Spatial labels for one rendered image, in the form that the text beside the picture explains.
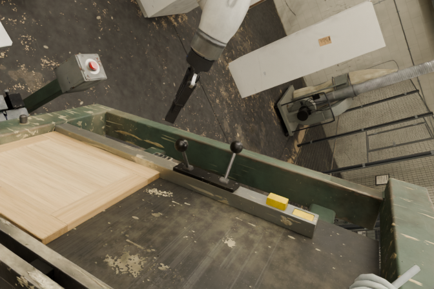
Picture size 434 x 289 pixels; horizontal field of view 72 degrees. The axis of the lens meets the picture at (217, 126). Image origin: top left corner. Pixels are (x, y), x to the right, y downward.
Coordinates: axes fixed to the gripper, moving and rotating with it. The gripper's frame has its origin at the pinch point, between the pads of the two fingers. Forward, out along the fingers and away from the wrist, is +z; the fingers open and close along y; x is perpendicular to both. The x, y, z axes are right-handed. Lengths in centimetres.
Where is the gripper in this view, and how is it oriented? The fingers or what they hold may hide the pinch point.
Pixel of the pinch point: (173, 111)
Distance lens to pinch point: 92.8
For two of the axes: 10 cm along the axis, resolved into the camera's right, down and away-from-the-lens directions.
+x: -8.8, -3.6, -3.1
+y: -1.0, -5.0, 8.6
